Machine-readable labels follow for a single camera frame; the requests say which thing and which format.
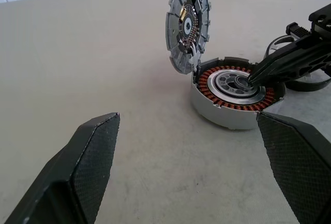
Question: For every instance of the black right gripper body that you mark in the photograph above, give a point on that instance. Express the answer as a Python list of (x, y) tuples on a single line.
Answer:
[(322, 19)]

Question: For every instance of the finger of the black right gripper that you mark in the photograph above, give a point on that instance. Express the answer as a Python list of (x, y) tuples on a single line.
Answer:
[(297, 52), (284, 74)]

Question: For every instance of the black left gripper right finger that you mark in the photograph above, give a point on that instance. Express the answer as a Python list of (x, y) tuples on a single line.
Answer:
[(300, 162)]

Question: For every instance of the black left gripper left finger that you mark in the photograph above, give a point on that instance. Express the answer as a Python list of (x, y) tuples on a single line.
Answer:
[(77, 172)]

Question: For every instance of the motor stator with copper windings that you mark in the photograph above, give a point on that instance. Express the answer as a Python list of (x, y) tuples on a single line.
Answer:
[(219, 110)]

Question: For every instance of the finned motor cover with circuit board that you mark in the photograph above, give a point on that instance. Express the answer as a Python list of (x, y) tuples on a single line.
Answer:
[(175, 27)]

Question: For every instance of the silver black rotor cap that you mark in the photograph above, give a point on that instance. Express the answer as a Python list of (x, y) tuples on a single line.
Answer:
[(307, 87)]

